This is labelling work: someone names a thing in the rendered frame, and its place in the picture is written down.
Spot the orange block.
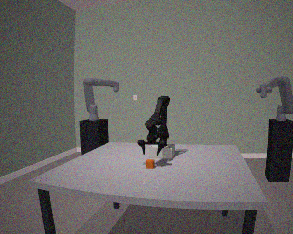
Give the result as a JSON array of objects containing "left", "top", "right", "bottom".
[{"left": 146, "top": 159, "right": 155, "bottom": 169}]

